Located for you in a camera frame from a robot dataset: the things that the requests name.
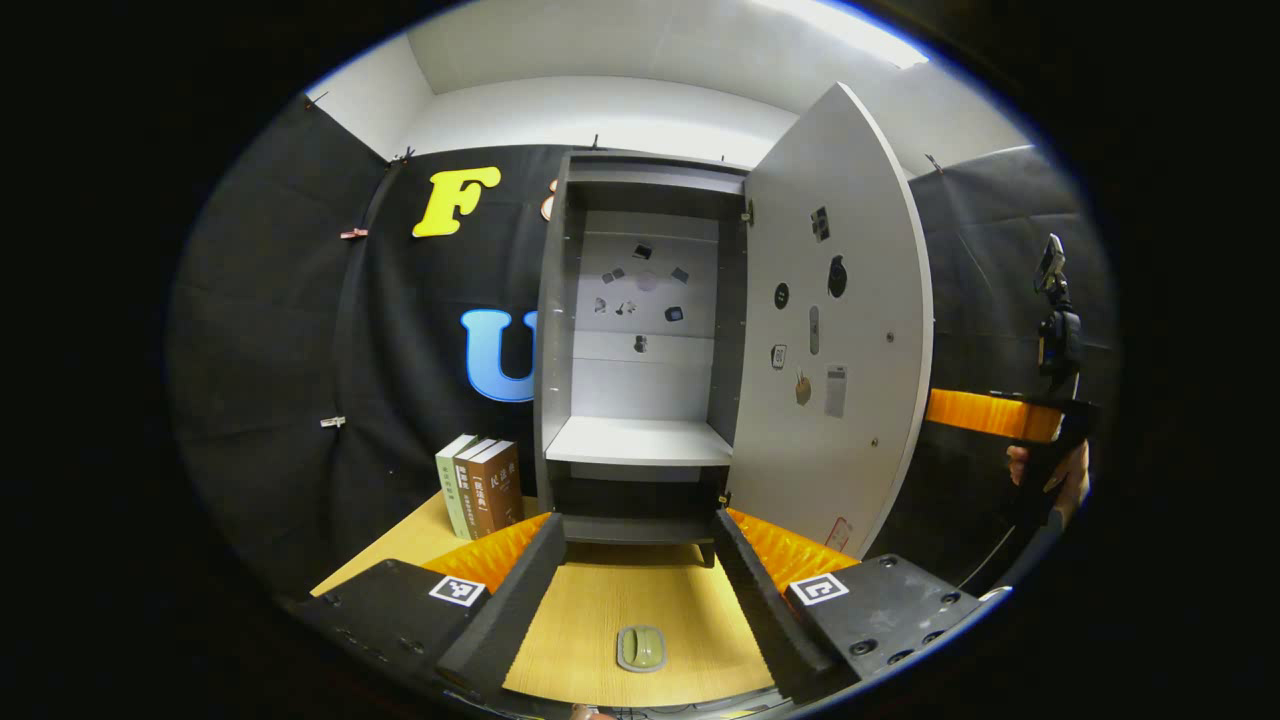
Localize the black backdrop cloth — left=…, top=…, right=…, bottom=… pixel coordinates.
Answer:
left=170, top=95, right=1116, bottom=601

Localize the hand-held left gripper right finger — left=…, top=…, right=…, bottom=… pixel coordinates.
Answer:
left=710, top=506, right=988, bottom=704

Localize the brown book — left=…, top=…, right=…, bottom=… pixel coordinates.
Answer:
left=453, top=438, right=498, bottom=539
left=468, top=441, right=524, bottom=539

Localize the pale green book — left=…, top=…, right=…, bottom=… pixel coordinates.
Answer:
left=435, top=433, right=479, bottom=541

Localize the white cabinet shelf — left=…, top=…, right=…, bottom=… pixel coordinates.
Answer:
left=545, top=415, right=734, bottom=468

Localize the dark grey cabinet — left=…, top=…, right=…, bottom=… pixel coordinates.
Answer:
left=533, top=148, right=753, bottom=569

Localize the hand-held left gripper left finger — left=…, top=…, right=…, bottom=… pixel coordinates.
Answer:
left=293, top=511, right=569, bottom=703

